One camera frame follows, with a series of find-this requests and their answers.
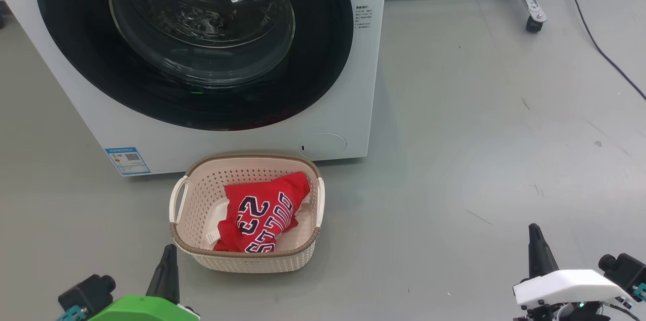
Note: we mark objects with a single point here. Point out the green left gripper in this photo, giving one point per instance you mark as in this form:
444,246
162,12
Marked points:
141,310

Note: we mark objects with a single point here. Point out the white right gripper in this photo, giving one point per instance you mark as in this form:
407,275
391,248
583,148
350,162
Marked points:
570,285

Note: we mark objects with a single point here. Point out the red basketball jersey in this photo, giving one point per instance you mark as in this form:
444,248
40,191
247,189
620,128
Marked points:
267,210

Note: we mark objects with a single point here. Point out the black glass washing machine door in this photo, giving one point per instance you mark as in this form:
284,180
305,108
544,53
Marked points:
202,33

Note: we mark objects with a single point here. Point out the cream perforated laundry basket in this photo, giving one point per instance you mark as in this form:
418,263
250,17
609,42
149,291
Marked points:
197,195

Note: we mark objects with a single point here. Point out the white washing machine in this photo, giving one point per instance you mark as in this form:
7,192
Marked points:
363,84

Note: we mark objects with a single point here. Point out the black round right gripper motor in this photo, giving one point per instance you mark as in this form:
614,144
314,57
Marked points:
585,312

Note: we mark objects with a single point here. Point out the blue white energy label sticker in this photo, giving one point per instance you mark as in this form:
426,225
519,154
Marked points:
127,160

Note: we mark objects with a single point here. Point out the small grey text label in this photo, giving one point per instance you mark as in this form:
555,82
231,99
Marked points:
363,17

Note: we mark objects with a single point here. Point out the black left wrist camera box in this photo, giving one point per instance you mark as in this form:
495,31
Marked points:
88,293

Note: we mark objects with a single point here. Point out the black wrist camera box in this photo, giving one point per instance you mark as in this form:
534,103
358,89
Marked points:
88,293
626,270

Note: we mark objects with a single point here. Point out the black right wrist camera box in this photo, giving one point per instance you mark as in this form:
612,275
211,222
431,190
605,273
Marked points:
626,270

